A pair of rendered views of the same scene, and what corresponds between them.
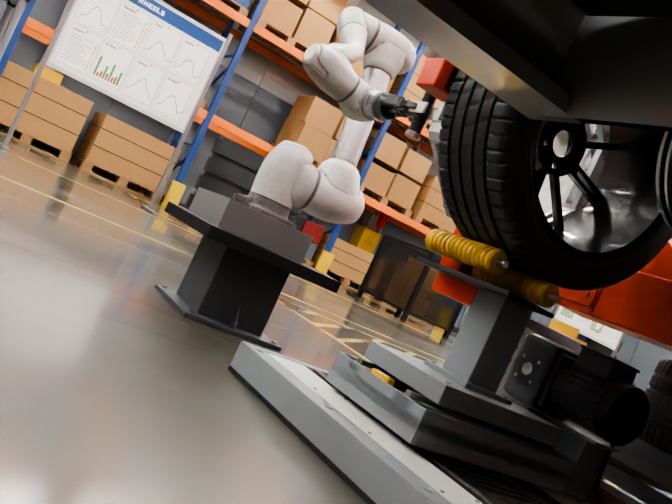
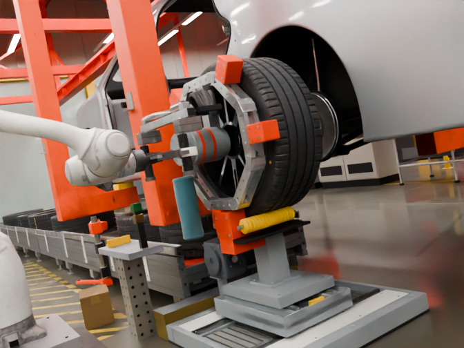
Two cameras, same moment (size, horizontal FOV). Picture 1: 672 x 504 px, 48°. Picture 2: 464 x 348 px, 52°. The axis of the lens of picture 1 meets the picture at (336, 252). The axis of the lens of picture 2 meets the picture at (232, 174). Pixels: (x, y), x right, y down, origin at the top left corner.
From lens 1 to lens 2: 2.57 m
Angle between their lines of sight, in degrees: 91
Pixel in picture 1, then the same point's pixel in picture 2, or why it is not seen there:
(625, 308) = not seen: hidden behind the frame
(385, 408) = (332, 308)
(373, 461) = (399, 310)
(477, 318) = (275, 246)
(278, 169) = (21, 281)
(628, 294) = not seen: hidden behind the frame
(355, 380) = (306, 317)
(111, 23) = not seen: outside the picture
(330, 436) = (376, 328)
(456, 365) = (280, 274)
